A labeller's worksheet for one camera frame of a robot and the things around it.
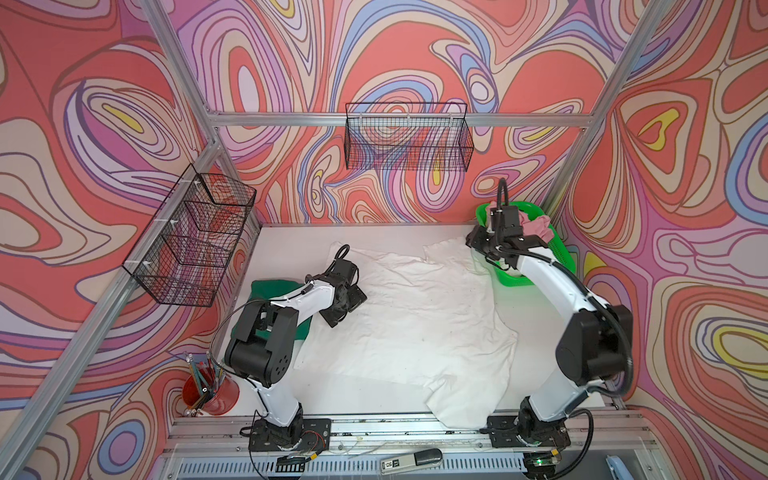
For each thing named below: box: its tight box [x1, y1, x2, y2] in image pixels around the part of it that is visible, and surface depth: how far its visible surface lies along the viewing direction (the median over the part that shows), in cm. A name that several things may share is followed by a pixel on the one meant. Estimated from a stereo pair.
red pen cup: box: [182, 351, 240, 418], surface depth 74 cm
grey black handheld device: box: [380, 448, 443, 474], surface depth 68 cm
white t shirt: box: [293, 238, 519, 430], surface depth 91 cm
